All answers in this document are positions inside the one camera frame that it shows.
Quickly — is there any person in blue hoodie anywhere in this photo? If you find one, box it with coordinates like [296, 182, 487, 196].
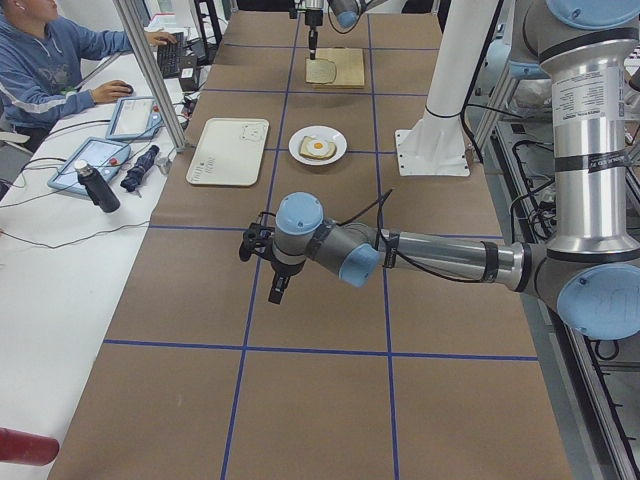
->
[0, 0, 185, 154]

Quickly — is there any small metal cup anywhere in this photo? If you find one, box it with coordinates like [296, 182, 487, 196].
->
[155, 157, 172, 175]

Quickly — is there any blue teach pendant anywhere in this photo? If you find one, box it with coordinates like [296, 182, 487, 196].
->
[105, 96, 163, 141]
[47, 137, 133, 199]

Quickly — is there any person's left hand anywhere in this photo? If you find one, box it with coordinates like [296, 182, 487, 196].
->
[144, 30, 177, 46]

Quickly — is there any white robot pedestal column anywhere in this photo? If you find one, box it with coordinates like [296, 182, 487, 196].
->
[395, 0, 501, 177]

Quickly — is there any wooden cutting board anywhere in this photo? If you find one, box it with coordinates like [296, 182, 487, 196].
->
[310, 47, 365, 89]

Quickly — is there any person's right hand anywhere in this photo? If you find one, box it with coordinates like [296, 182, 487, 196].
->
[91, 80, 133, 104]

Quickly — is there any far blue teach pendant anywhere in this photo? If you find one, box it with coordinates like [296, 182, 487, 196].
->
[105, 96, 163, 141]

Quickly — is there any aluminium frame post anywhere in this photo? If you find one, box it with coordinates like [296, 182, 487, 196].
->
[113, 0, 187, 153]

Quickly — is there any near blue teach pendant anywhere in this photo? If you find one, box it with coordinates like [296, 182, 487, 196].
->
[47, 137, 133, 199]

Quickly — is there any black water bottle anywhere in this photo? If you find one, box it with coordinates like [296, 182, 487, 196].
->
[73, 160, 120, 213]

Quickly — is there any white round plate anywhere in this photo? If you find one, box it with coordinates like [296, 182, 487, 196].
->
[288, 125, 347, 166]

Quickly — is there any cream rectangular tray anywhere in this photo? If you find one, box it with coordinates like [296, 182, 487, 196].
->
[186, 118, 269, 187]

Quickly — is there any red cylinder bottle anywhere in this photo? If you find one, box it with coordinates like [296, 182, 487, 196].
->
[1, 427, 60, 466]

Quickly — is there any folded navy umbrella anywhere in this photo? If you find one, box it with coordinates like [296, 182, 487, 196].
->
[120, 145, 160, 193]

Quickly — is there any toast with fried egg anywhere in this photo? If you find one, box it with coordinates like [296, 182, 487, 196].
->
[299, 136, 337, 160]

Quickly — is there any white bread slice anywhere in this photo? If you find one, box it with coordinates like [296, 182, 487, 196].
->
[305, 58, 337, 85]

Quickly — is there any black keyboard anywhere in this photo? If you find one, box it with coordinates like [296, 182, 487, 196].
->
[156, 32, 185, 78]

